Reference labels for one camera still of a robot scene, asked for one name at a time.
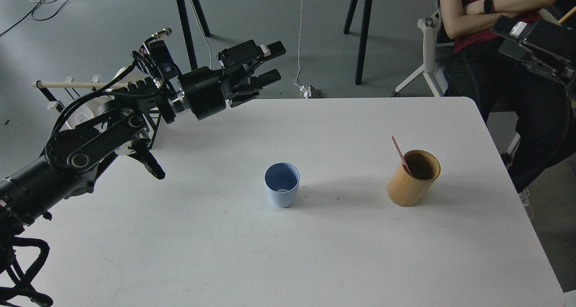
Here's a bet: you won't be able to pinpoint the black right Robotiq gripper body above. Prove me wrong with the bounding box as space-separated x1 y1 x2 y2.
517 18 576 84

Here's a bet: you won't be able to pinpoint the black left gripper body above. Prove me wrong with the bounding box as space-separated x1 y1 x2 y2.
170 67 226 121

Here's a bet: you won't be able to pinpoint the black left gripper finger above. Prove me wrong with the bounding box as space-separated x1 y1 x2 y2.
217 40 286 73
228 69 282 108

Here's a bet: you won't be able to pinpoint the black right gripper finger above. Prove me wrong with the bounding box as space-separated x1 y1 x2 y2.
498 40 534 63
491 16 540 40

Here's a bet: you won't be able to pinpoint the light blue plastic cup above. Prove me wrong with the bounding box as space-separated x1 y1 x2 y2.
264 162 300 208

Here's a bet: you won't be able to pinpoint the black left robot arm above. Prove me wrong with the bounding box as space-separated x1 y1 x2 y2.
1 28 286 307

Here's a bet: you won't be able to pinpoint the bamboo chopstick holder cup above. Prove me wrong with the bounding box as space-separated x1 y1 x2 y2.
387 149 441 207

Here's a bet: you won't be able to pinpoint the white power adapter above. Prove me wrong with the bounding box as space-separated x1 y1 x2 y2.
300 84 321 99

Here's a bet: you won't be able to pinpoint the white square mug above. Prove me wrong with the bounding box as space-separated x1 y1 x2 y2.
111 69 145 89

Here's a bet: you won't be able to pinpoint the person in red shirt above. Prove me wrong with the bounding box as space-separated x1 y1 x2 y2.
425 0 576 208

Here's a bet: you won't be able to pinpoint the white office chair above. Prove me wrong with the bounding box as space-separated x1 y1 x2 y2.
391 0 522 163

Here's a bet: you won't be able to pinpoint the white round mug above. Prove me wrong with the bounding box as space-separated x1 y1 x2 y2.
66 95 113 129

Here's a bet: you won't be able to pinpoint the black trestle table legs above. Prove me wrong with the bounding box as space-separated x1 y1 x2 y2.
155 0 376 90

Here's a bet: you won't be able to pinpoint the pink chopstick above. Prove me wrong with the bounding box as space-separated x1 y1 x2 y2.
391 136 412 176

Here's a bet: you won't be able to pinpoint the white hanging cable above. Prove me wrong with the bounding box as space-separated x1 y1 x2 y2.
292 0 306 89

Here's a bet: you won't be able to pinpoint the black wire mug rack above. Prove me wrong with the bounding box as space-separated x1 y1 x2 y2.
32 76 162 150

